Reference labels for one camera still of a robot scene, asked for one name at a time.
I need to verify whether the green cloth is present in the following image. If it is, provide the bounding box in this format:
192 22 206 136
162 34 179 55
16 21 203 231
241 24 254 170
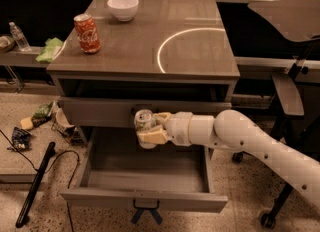
36 38 63 62

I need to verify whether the closed grey upper drawer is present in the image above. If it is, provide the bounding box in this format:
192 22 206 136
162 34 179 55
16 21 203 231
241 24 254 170
59 97 231 128

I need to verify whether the open grey lower drawer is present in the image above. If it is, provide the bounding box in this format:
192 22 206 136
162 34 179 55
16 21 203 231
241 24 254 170
62 128 228 213

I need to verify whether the white bowl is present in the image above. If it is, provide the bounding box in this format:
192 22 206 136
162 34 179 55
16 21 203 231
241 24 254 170
107 0 139 21

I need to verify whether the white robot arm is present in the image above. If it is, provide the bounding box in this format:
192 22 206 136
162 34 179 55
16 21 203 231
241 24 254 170
134 109 320 208

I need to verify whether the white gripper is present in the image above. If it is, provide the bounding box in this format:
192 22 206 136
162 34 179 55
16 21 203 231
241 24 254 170
137 112 193 146

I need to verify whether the clear plastic water bottle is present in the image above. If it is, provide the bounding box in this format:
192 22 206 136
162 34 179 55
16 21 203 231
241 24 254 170
9 22 31 51

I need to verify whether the yellow sponge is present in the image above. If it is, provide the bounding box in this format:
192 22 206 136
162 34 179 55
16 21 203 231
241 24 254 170
20 117 34 130

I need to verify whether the black stick on floor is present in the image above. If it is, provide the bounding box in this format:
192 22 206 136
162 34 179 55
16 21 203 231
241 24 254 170
15 142 55 228

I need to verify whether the black cable on floor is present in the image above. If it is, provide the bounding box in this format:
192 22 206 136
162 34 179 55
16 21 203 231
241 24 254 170
0 129 81 232

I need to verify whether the grey drawer cabinet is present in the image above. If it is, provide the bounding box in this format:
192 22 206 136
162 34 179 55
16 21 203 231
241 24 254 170
46 0 241 157

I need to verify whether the bowl on left shelf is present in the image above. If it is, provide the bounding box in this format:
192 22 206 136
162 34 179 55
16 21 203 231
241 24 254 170
0 35 15 53

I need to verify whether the green snack bag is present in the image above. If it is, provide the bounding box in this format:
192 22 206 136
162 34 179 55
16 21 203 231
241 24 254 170
31 102 54 127

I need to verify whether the blue chip bag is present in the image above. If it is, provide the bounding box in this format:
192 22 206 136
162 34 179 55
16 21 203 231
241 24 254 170
9 127 31 151

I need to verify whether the orange coca-cola can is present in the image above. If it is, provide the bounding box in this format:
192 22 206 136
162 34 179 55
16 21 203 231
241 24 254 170
74 13 100 54

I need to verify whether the black office chair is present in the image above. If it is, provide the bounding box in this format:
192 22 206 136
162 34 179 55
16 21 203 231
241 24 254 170
248 0 320 228

